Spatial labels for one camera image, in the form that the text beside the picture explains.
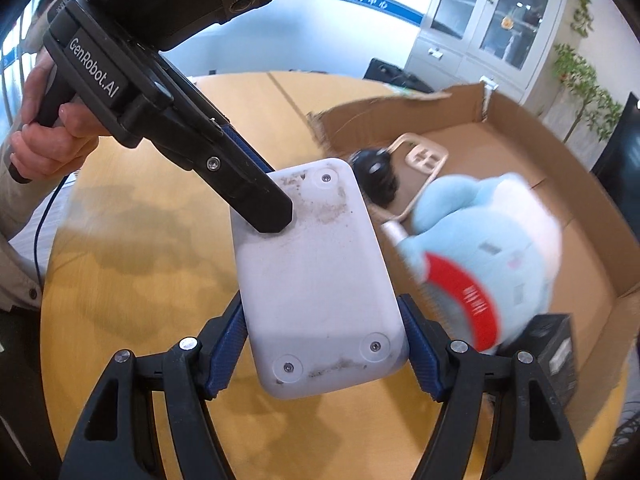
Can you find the black bag with green label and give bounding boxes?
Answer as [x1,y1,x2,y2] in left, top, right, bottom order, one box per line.
[363,58,434,93]

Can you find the person's left hand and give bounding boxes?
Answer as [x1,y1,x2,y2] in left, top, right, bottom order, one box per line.
[8,46,112,182]

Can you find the grey glass door cabinet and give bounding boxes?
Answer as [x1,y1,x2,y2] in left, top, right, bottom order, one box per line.
[405,0,572,116]

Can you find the brown cardboard box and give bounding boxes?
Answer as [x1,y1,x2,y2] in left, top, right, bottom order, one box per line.
[305,75,640,441]

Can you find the white earbuds case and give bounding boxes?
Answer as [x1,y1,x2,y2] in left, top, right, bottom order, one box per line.
[381,220,409,247]

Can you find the black product box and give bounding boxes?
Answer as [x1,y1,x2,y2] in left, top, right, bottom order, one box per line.
[496,313,578,408]

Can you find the black rounded plastic object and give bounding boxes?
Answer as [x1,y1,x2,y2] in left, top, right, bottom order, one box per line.
[348,148,399,208]

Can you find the black monitor screen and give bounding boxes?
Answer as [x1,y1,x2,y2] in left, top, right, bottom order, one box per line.
[591,92,640,238]

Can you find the blue white plush toy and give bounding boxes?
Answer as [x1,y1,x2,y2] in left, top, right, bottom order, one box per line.
[396,174,562,353]

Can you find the left beige jacket sleeve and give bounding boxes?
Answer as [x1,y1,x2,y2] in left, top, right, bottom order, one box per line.
[0,0,79,313]

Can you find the white folding phone stand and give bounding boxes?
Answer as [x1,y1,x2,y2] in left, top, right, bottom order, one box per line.
[231,158,408,399]

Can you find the small potted plant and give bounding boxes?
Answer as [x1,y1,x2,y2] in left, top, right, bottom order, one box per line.
[553,0,623,144]

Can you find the white clear phone case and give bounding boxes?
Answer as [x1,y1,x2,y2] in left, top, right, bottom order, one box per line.
[367,132,449,222]

